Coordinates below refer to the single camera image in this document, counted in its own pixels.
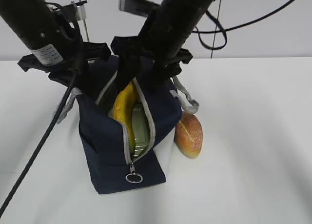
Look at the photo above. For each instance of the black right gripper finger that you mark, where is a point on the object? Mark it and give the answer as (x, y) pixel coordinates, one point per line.
(160, 71)
(128, 67)

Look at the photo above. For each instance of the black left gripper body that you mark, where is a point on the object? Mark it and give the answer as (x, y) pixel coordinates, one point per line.
(48, 59)

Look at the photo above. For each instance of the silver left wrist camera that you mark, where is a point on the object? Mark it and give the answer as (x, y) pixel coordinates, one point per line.
(79, 9)

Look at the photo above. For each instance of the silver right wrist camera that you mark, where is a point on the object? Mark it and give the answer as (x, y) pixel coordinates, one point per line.
(137, 7)

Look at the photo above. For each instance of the yellow banana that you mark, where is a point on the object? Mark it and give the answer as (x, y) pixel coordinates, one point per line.
(123, 110)

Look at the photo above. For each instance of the brown bread roll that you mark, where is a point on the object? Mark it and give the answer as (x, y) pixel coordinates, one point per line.
(189, 135)

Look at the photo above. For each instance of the navy blue lunch bag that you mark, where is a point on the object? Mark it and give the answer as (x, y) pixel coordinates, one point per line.
(105, 141)

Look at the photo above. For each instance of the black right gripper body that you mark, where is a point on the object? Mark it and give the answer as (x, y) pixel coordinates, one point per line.
(133, 45)

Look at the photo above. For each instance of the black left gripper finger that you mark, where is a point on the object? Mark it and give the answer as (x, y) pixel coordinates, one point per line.
(89, 79)
(66, 77)

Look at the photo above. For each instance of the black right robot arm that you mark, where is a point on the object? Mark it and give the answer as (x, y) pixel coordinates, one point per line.
(167, 27)

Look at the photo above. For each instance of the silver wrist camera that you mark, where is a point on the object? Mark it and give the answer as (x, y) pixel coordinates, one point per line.
(79, 9)
(137, 7)

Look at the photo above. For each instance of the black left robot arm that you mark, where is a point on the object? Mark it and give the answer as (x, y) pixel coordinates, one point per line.
(52, 34)

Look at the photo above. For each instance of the green lid glass container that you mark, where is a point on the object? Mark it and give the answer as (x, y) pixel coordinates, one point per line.
(140, 131)

